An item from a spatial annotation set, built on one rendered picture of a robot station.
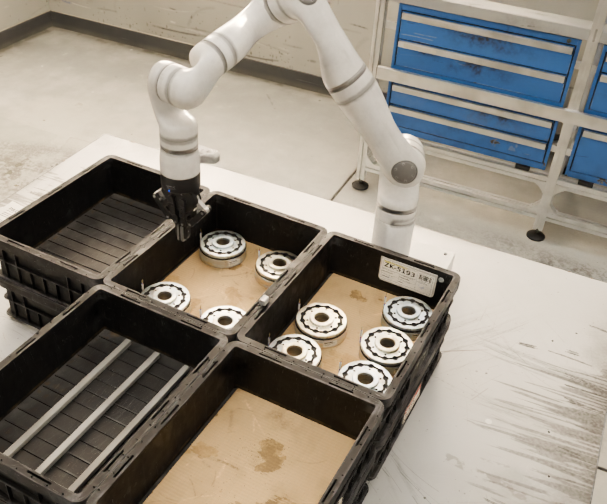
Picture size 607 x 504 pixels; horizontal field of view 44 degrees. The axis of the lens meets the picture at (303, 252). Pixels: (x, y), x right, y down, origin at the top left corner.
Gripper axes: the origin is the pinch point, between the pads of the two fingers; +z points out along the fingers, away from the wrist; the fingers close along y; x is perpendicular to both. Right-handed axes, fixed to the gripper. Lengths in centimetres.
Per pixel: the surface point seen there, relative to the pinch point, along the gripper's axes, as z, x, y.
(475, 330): 28, 36, 55
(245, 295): 15.2, 5.2, 11.6
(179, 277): 15.2, 2.9, -3.6
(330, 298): 15.2, 13.8, 27.4
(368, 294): 15.2, 19.3, 33.8
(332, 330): 12.4, 2.1, 33.3
